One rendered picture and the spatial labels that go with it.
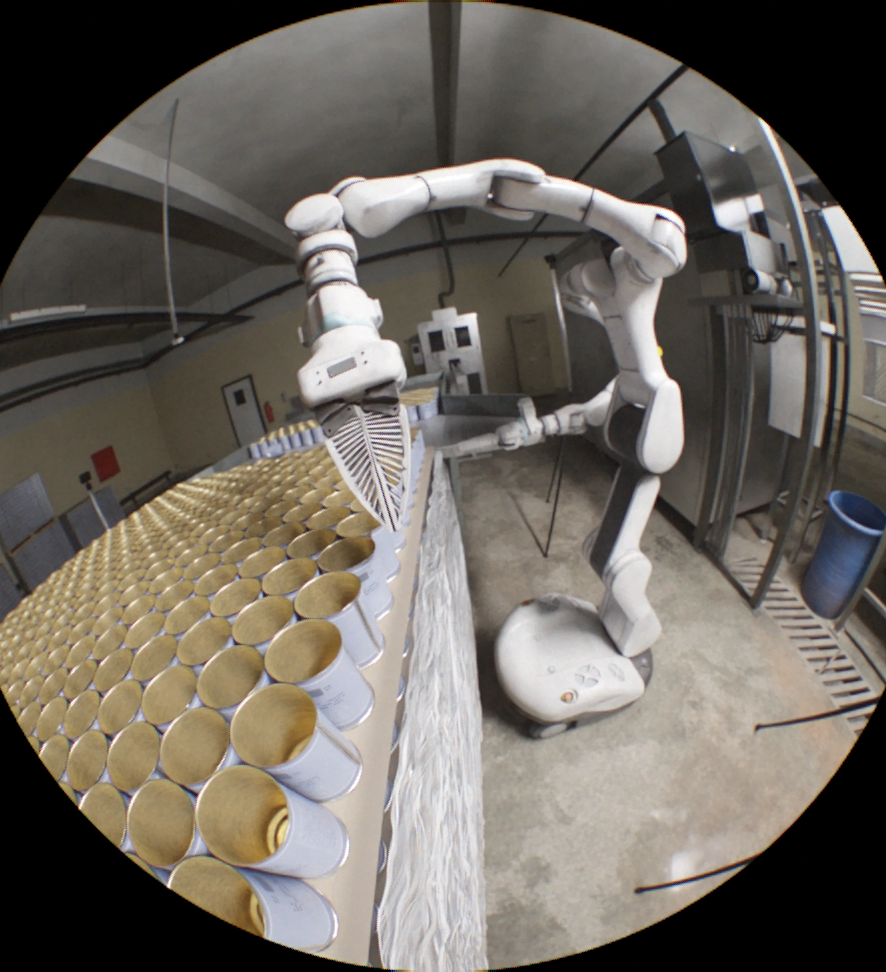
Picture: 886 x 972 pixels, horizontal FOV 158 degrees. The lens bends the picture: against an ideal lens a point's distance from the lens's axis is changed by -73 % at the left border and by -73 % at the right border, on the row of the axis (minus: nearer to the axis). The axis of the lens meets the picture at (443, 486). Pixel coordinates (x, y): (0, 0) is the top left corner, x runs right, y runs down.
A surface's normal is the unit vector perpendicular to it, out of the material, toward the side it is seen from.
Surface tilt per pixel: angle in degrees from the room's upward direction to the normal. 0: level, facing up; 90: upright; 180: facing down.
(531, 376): 90
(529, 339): 90
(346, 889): 2
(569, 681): 2
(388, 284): 90
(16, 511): 92
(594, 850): 0
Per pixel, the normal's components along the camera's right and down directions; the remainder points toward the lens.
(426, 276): -0.01, 0.40
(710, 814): -0.18, -0.90
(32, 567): 0.97, -0.22
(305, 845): 0.96, -0.08
